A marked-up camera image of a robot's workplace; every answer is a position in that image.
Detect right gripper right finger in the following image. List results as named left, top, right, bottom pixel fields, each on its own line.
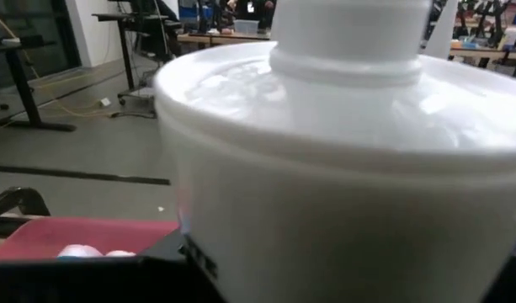
left=481, top=234, right=516, bottom=303

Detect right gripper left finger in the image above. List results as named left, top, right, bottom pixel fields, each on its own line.
left=137, top=229, right=227, bottom=303

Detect pink plastic bin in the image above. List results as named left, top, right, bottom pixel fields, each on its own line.
left=0, top=216, right=182, bottom=263

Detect black table clamp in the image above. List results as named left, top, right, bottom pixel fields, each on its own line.
left=0, top=186, right=51, bottom=220

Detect wooden top work table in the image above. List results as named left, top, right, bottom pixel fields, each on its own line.
left=449, top=40, right=516, bottom=79
left=176, top=31, right=272, bottom=48

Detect black desk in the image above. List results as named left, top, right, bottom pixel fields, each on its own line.
left=0, top=34, right=77, bottom=133
left=92, top=11, right=184, bottom=120

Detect clear plastic storage box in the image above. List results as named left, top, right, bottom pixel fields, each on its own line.
left=232, top=19, right=260, bottom=36

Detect person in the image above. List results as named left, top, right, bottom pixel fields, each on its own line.
left=230, top=0, right=279, bottom=31

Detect yellow cable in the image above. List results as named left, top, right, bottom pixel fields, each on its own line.
left=0, top=8, right=157, bottom=127

